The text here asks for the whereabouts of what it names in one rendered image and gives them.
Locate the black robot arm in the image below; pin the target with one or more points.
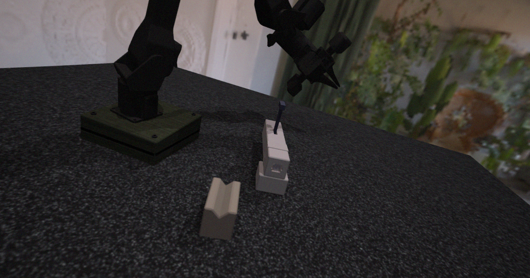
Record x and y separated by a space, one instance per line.
153 52

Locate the beige v-notched block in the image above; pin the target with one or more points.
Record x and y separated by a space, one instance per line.
220 210

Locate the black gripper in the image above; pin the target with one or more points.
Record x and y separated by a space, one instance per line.
338 44

